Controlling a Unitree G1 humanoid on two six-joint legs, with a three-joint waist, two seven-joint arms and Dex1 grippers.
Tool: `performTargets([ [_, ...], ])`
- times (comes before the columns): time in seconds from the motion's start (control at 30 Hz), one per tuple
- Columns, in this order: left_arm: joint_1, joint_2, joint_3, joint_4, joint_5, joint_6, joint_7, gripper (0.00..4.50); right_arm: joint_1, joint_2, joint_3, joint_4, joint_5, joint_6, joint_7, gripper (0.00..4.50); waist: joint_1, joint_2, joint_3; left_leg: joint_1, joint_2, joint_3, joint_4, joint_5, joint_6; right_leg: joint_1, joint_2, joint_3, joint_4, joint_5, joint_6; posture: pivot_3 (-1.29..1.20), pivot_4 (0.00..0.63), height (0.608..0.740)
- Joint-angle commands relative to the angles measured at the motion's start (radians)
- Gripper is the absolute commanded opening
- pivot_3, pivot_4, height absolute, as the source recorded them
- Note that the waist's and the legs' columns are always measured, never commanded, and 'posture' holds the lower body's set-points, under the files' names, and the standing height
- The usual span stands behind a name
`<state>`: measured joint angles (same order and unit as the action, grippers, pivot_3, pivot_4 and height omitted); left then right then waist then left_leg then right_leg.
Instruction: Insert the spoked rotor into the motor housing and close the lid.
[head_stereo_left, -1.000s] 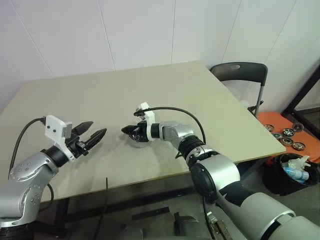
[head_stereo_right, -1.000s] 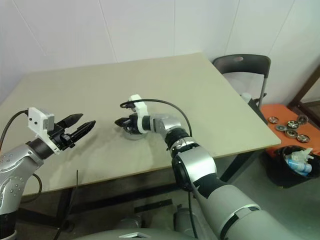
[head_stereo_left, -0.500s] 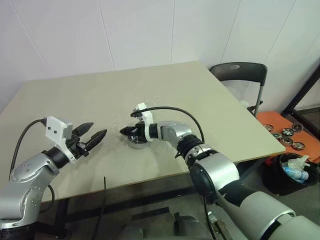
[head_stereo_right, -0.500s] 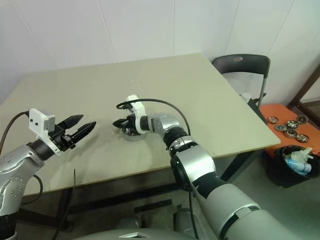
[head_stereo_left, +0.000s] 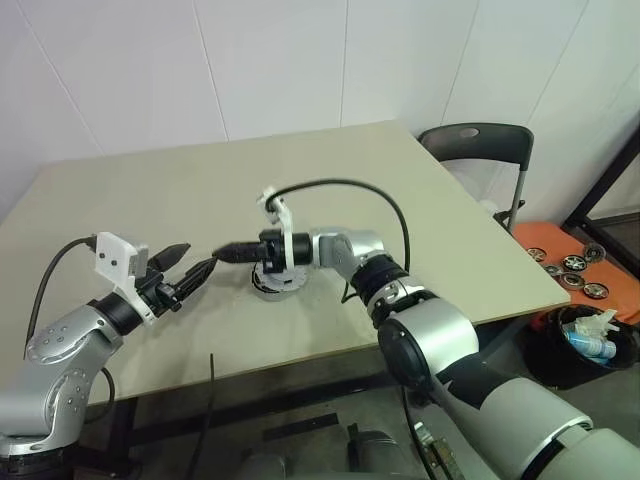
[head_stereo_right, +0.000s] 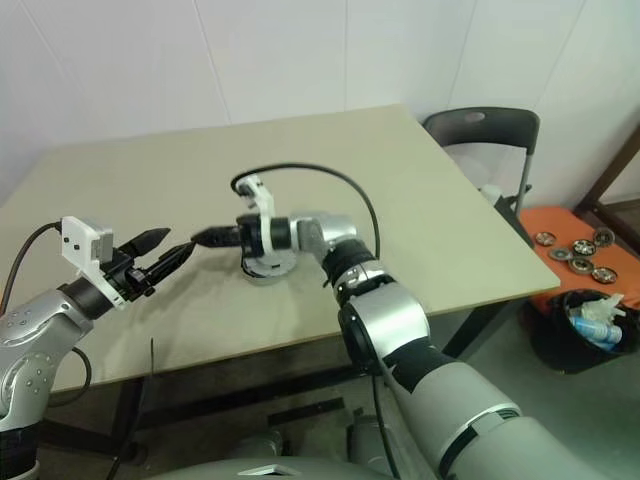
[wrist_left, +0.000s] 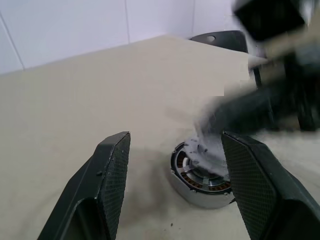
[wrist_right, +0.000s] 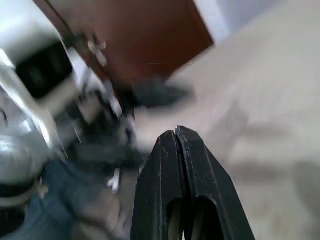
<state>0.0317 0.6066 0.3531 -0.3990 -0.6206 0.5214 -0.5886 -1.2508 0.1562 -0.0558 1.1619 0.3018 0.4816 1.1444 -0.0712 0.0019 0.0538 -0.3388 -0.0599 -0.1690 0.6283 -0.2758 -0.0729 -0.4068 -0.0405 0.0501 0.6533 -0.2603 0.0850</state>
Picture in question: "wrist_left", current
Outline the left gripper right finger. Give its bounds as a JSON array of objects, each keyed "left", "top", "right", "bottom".
[{"left": 221, "top": 130, "right": 320, "bottom": 240}]

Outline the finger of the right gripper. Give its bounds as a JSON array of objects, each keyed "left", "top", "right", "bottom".
[{"left": 199, "top": 86, "right": 276, "bottom": 135}]

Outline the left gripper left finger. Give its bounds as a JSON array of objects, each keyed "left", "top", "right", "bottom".
[{"left": 37, "top": 130, "right": 131, "bottom": 240}]

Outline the grey round motor housing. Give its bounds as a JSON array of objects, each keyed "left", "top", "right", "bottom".
[{"left": 170, "top": 139, "right": 237, "bottom": 210}]

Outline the dark grey folding chair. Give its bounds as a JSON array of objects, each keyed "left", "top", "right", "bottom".
[{"left": 189, "top": 30, "right": 263, "bottom": 88}]

